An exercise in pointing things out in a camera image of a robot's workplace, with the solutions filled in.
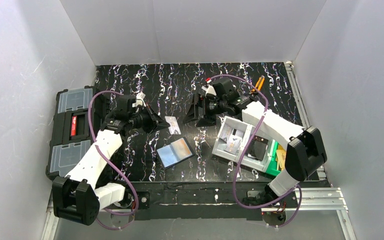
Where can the gold cards in green bin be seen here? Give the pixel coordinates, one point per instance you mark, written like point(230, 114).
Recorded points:
point(280, 159)

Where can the white printed credit card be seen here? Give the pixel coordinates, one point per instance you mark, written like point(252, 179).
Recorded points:
point(173, 128)

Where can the black cards in middle bin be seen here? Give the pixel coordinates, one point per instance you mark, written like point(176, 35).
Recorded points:
point(257, 148)

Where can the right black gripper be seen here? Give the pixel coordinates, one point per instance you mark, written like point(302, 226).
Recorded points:
point(202, 108)

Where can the grey bin middle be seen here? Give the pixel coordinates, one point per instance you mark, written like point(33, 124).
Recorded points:
point(255, 164)

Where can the white cards in left bin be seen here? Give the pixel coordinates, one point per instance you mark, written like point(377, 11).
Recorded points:
point(226, 131)

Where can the black tool box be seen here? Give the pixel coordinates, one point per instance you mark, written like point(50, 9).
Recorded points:
point(71, 136)

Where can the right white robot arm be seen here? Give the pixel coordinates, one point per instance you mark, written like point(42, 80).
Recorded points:
point(305, 151)

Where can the grey bin left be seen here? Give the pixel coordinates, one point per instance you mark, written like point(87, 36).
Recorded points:
point(219, 144)

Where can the green bin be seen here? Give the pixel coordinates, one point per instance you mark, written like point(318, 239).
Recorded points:
point(271, 163)

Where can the orange black utility knife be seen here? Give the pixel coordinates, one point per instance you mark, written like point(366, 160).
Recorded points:
point(258, 86)

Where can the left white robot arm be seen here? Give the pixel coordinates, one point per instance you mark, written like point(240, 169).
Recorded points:
point(95, 183)

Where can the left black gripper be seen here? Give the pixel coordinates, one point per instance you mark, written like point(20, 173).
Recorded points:
point(148, 120)

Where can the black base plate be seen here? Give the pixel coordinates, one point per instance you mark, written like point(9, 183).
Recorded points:
point(195, 200)

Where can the grey bin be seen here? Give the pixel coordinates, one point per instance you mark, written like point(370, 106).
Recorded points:
point(219, 144)
point(255, 164)

